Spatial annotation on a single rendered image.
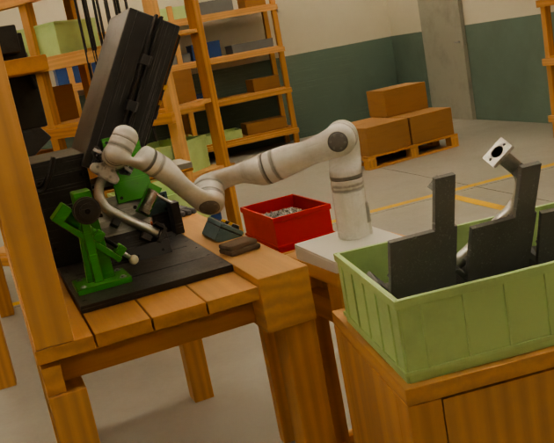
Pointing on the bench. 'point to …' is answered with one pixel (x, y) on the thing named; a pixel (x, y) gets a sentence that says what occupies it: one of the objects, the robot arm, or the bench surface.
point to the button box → (220, 232)
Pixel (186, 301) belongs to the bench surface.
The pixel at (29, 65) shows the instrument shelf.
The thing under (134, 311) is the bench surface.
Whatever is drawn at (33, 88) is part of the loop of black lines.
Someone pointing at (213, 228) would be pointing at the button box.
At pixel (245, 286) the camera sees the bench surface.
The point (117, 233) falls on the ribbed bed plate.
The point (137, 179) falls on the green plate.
